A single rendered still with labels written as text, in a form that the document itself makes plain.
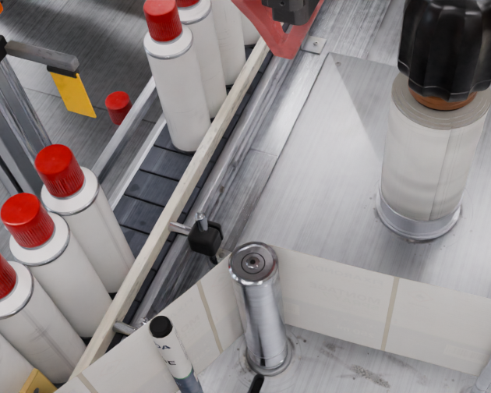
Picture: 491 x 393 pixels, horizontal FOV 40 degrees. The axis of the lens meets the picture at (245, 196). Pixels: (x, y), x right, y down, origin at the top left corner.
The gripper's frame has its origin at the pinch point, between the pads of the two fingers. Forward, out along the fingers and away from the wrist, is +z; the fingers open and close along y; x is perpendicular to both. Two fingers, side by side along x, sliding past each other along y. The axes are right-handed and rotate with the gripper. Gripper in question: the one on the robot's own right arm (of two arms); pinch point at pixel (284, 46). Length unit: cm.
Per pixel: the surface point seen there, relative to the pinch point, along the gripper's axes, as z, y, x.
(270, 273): 12.1, -10.8, -2.7
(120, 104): 32.5, 14.9, 30.5
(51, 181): 11.4, -9.7, 17.4
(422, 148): 15.5, 7.1, -9.7
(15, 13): 36, 29, 59
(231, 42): 23.3, 21.5, 16.3
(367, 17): 35, 44, 6
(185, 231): 27.9, -1.9, 11.6
